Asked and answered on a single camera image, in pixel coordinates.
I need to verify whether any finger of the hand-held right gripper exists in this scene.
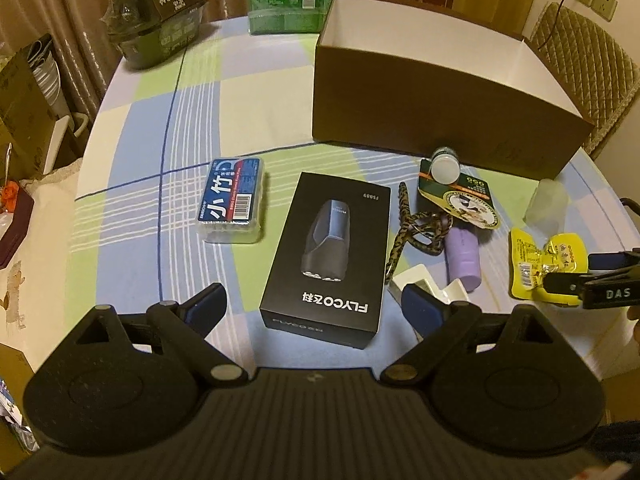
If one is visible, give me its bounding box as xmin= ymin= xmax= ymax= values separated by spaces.
xmin=542 ymin=270 xmax=587 ymax=307
xmin=587 ymin=246 xmax=640 ymax=272

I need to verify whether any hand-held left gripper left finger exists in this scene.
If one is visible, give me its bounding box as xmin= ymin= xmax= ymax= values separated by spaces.
xmin=75 ymin=282 xmax=249 ymax=387

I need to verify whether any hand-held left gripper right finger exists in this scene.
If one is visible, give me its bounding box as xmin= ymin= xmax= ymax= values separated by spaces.
xmin=380 ymin=282 xmax=566 ymax=387

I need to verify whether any white plastic clip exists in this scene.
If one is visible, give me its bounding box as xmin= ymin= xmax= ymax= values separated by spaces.
xmin=390 ymin=263 xmax=471 ymax=307

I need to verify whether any yellow snack packet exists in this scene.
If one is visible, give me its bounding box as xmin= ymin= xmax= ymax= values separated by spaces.
xmin=510 ymin=227 xmax=588 ymax=303

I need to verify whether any translucent plastic cup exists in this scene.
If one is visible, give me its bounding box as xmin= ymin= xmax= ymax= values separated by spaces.
xmin=523 ymin=178 xmax=569 ymax=233

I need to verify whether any black shaver box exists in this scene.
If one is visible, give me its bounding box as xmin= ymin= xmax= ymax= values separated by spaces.
xmin=259 ymin=171 xmax=392 ymax=352

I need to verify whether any brown cardboard box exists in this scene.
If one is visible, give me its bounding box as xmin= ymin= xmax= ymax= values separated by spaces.
xmin=312 ymin=0 xmax=596 ymax=181

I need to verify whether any purple cylinder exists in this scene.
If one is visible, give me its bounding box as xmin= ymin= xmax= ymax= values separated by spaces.
xmin=446 ymin=226 xmax=482 ymax=291

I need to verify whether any blue label tissue pack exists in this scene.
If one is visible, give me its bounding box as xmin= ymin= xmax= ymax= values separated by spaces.
xmin=197 ymin=156 xmax=265 ymax=245

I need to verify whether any small white bottle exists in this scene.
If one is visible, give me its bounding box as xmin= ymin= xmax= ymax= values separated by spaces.
xmin=431 ymin=146 xmax=460 ymax=184

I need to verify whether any quilted chair cover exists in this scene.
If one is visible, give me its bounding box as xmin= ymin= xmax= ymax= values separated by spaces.
xmin=529 ymin=2 xmax=640 ymax=159

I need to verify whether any dark red flat box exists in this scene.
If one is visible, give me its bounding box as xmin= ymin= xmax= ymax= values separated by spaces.
xmin=0 ymin=187 xmax=36 ymax=267

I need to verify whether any open cardboard carton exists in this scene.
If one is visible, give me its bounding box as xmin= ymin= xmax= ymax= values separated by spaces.
xmin=0 ymin=47 xmax=68 ymax=181

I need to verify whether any wrapped dark green box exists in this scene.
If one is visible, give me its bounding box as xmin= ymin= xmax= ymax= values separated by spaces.
xmin=102 ymin=0 xmax=208 ymax=71

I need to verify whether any green tissue pack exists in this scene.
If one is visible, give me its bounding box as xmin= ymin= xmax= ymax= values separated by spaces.
xmin=247 ymin=0 xmax=335 ymax=36

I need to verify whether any beige curtain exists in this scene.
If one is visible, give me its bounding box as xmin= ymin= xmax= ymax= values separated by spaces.
xmin=0 ymin=0 xmax=168 ymax=128

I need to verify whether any leopard print lanyard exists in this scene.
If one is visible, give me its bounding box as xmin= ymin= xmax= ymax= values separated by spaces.
xmin=385 ymin=182 xmax=453 ymax=281

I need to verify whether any dark power cable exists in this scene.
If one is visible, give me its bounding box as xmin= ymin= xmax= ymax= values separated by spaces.
xmin=542 ymin=0 xmax=582 ymax=45

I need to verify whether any empty wall socket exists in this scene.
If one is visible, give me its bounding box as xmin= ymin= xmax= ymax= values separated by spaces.
xmin=590 ymin=0 xmax=619 ymax=23

